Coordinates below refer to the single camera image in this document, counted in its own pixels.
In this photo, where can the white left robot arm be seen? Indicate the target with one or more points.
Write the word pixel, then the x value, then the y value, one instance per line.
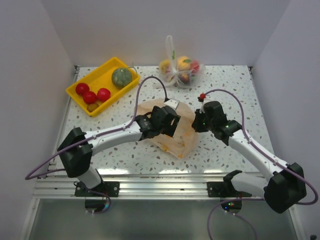
pixel 80 146

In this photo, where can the green netted melon half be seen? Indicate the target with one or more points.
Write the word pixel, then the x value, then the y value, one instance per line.
pixel 122 76

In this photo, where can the aluminium mounting rail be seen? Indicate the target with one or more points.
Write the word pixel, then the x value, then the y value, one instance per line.
pixel 136 186

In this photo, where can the yellow plastic tray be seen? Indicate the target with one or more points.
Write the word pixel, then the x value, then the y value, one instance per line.
pixel 99 78

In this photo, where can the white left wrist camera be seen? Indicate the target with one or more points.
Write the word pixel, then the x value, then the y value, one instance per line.
pixel 172 103

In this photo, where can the small red fruit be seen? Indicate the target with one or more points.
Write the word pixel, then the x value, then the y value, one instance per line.
pixel 81 88

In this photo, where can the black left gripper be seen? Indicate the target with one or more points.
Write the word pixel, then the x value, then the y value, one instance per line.
pixel 169 130

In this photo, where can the orange banana print plastic bag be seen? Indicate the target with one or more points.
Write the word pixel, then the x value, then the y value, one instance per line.
pixel 184 139

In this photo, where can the red apple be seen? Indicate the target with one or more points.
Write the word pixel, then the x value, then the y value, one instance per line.
pixel 103 94

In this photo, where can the clear plastic bag of fruit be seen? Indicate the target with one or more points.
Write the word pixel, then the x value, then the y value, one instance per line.
pixel 179 71

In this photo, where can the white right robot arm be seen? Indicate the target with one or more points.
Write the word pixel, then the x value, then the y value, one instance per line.
pixel 281 185

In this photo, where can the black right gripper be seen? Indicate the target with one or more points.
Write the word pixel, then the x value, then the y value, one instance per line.
pixel 196 125

